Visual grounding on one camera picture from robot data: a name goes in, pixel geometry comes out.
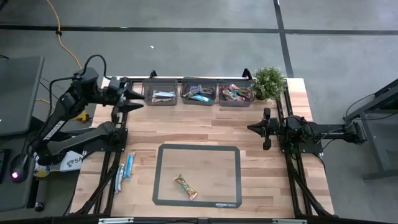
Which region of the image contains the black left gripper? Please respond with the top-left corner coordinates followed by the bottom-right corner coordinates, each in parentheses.
top-left (105, 76), bottom-right (146, 124)

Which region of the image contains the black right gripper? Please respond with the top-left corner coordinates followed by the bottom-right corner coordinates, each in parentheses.
top-left (246, 107), bottom-right (280, 151)

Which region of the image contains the green brown granola bar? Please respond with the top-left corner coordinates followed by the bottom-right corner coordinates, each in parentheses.
top-left (151, 96), bottom-right (175, 104)

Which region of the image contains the silver green chip bag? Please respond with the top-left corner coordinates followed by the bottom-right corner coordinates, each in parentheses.
top-left (182, 85), bottom-right (205, 100)

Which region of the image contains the large foreground chip bag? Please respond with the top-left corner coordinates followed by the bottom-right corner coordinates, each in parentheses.
top-left (172, 173), bottom-right (199, 201)

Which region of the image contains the silver granola bar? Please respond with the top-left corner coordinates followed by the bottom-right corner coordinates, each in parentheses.
top-left (114, 164), bottom-right (125, 194)

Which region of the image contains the clear grey plastic bin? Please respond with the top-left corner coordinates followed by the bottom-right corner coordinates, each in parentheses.
top-left (142, 78), bottom-right (179, 106)
top-left (180, 77), bottom-right (218, 106)
top-left (218, 79), bottom-right (256, 108)

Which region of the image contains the green potted plant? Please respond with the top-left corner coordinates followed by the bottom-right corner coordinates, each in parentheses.
top-left (251, 67), bottom-right (287, 101)

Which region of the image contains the black-bordered silicone baking mat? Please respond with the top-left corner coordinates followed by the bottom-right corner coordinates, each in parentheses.
top-left (152, 142), bottom-right (243, 209)

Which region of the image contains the white printed bag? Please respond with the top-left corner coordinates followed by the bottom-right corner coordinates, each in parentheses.
top-left (60, 151), bottom-right (84, 172)

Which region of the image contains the dark grey desk panel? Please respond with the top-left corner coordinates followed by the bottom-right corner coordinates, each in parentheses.
top-left (0, 55), bottom-right (45, 137)

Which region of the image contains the yellow white packet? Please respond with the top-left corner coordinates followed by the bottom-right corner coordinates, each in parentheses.
top-left (33, 161), bottom-right (62, 178)

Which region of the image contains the black computer mouse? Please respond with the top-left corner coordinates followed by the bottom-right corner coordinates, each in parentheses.
top-left (9, 153), bottom-right (30, 184)

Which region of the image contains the grey metal cart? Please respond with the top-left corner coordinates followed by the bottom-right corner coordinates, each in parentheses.
top-left (343, 78), bottom-right (398, 181)

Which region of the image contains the black keyboard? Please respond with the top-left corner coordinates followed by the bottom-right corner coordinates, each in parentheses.
top-left (0, 148), bottom-right (12, 184)

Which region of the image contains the grey mouse pad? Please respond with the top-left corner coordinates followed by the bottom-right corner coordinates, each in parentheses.
top-left (0, 132), bottom-right (41, 210)

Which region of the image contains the yellow extension cord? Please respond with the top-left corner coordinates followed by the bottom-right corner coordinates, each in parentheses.
top-left (45, 0), bottom-right (82, 70)
top-left (35, 98), bottom-right (91, 124)

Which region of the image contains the silver bracket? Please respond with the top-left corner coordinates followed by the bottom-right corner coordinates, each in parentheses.
top-left (98, 217), bottom-right (135, 224)
top-left (272, 218), bottom-right (308, 224)

